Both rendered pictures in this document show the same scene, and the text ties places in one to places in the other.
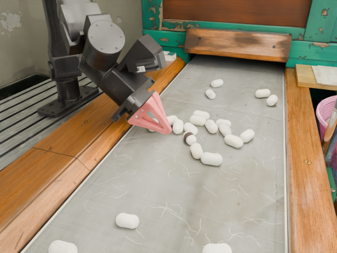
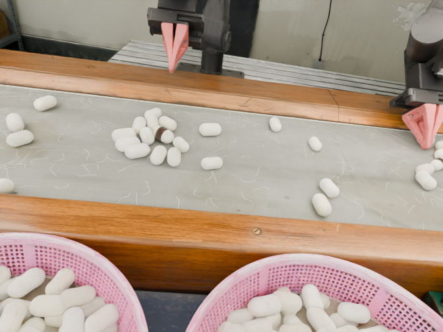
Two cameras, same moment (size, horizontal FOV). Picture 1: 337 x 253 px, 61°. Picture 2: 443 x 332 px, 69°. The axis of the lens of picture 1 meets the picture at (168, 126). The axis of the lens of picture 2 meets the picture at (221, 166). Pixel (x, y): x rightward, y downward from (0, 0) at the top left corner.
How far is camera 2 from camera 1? 0.33 m
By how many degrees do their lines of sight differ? 53
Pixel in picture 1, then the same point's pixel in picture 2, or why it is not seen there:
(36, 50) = not seen: outside the picture
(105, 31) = (433, 23)
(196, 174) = (397, 176)
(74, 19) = not seen: hidden behind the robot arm
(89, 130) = (371, 105)
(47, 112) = not seen: hidden behind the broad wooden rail
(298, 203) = (426, 233)
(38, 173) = (311, 97)
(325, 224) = (418, 251)
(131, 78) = (432, 79)
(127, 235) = (306, 149)
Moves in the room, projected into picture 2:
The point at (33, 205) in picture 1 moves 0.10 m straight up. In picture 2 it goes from (289, 103) to (304, 54)
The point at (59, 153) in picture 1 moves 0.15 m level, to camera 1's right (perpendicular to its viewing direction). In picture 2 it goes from (334, 99) to (383, 138)
